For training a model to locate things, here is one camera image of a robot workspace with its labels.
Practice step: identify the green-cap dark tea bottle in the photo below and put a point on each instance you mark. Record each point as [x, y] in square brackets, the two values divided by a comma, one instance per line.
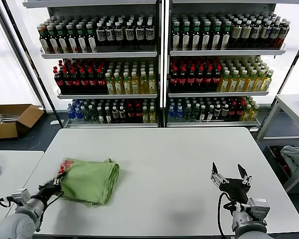
[82, 41]
[207, 37]
[43, 42]
[63, 41]
[186, 37]
[72, 41]
[53, 42]
[196, 37]
[176, 37]
[92, 41]
[217, 37]
[227, 37]

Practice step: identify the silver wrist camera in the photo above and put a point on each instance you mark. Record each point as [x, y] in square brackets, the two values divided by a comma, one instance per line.
[257, 209]
[21, 196]

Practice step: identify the black window mullion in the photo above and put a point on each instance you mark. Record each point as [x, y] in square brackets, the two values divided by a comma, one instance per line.
[292, 62]
[27, 49]

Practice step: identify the light green t-shirt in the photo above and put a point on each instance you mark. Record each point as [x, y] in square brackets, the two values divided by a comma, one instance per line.
[89, 181]

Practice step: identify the white side table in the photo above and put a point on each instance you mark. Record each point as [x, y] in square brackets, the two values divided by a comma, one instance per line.
[292, 104]

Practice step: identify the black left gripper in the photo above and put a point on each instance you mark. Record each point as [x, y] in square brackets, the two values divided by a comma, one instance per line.
[49, 188]

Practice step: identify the grey-blue garment pile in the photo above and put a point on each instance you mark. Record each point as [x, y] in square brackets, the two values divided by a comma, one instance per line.
[294, 156]

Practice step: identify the grey drinks shelf unit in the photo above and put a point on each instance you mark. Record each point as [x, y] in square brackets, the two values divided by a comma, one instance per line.
[99, 55]
[226, 53]

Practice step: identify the blue water bottle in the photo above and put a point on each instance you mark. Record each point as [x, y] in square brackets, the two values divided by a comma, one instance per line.
[78, 114]
[172, 112]
[70, 114]
[180, 112]

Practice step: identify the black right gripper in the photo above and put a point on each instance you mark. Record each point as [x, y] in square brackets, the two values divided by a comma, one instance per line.
[235, 189]

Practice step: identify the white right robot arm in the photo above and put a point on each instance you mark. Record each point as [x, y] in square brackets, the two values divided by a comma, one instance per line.
[249, 229]

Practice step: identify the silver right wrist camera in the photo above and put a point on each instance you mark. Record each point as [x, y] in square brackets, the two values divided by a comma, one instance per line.
[257, 209]

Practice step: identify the blue-label dark drink bottle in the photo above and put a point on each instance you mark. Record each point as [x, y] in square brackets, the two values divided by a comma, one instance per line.
[285, 33]
[266, 33]
[257, 33]
[276, 33]
[130, 34]
[119, 34]
[150, 33]
[101, 35]
[110, 34]
[140, 33]

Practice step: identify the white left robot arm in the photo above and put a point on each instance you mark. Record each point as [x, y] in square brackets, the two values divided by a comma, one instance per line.
[15, 224]

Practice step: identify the red-cap cola bottle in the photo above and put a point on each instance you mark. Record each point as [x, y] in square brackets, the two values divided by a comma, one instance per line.
[59, 81]
[130, 114]
[240, 112]
[208, 79]
[200, 79]
[191, 79]
[174, 79]
[101, 81]
[67, 81]
[183, 79]
[84, 81]
[138, 114]
[216, 79]
[75, 81]
[233, 112]
[92, 81]

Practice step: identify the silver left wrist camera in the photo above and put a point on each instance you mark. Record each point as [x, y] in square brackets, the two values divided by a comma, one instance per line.
[21, 196]

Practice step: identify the brown cardboard box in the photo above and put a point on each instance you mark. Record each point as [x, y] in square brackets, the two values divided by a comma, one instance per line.
[5, 130]

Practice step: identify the clear green water bottle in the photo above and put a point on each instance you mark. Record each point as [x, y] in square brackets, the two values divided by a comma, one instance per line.
[195, 113]
[86, 115]
[93, 115]
[188, 113]

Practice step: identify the red garment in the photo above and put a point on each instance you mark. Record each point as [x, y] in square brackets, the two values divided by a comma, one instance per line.
[284, 166]

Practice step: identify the black storage bin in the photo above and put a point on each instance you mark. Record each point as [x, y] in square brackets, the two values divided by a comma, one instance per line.
[274, 155]

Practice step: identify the white-cap dark drink bottle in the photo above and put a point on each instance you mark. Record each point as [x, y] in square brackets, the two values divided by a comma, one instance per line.
[225, 113]
[108, 115]
[203, 114]
[122, 115]
[218, 113]
[210, 114]
[115, 115]
[101, 115]

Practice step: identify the silver rods bundle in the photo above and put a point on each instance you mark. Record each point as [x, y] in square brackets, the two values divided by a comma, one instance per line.
[7, 117]

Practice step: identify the yellow juice bottle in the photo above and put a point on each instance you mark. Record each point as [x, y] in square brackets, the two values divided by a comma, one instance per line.
[225, 83]
[260, 82]
[127, 85]
[243, 83]
[152, 115]
[255, 113]
[110, 85]
[268, 81]
[251, 83]
[145, 115]
[248, 114]
[152, 84]
[118, 85]
[144, 84]
[135, 85]
[234, 83]

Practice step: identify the beige-label dark drink bottle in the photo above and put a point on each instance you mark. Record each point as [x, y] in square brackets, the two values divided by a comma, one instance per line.
[237, 33]
[247, 33]

